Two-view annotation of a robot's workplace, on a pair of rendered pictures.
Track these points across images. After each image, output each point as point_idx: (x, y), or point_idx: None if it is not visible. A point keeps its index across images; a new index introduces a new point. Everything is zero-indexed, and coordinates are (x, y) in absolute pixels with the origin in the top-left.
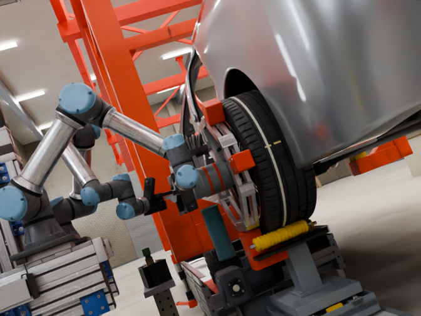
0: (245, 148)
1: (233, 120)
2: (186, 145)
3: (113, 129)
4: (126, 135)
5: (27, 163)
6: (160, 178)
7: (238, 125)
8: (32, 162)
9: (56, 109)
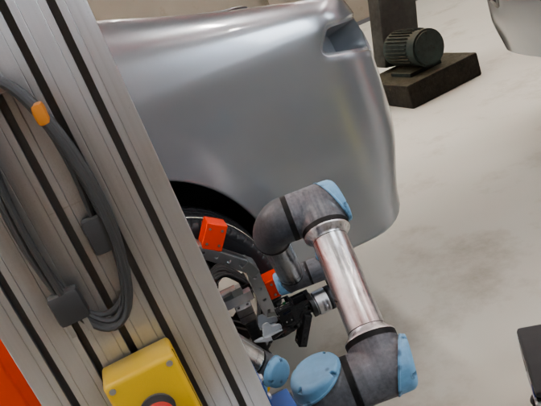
0: (260, 269)
1: (241, 239)
2: (237, 276)
3: (287, 252)
4: (291, 258)
5: (369, 300)
6: (35, 396)
7: (250, 243)
8: (373, 296)
9: (338, 217)
